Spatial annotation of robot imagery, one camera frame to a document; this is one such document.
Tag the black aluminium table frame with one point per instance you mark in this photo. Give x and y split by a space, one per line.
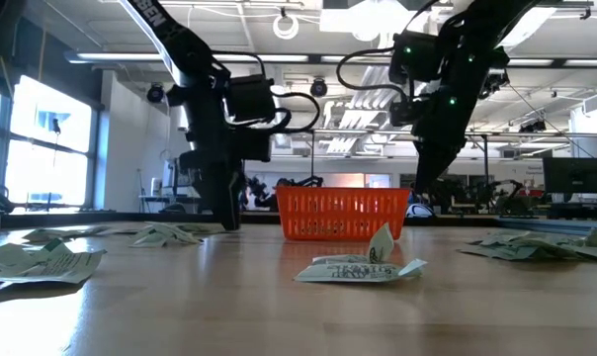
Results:
81 218

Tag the black background robot arm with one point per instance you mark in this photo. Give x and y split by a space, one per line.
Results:
303 182

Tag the black computer monitor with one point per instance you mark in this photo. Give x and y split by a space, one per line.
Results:
572 175

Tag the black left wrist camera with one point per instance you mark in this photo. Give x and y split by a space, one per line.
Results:
253 144

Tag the black workstation frame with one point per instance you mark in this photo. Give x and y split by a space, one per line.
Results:
312 163

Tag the black ceiling dome camera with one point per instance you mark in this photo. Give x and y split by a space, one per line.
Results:
318 87
155 93

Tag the large bright window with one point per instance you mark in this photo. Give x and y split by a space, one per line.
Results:
46 163

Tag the white dome object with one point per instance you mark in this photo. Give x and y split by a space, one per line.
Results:
419 211

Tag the bright ceiling light panel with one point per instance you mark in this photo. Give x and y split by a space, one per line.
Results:
358 22

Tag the orange plastic basket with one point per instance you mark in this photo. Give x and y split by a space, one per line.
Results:
338 217

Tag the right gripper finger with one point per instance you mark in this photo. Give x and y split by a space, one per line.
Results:
420 158
442 158

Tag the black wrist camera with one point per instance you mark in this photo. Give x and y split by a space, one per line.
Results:
407 114
253 144

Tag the black ceiling camera rig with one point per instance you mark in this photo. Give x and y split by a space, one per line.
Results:
493 84
533 127

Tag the long ceiling light strip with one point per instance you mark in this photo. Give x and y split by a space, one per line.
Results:
531 62
115 57

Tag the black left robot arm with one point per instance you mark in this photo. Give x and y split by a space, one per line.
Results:
180 44

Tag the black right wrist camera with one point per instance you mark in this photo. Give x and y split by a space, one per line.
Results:
407 114

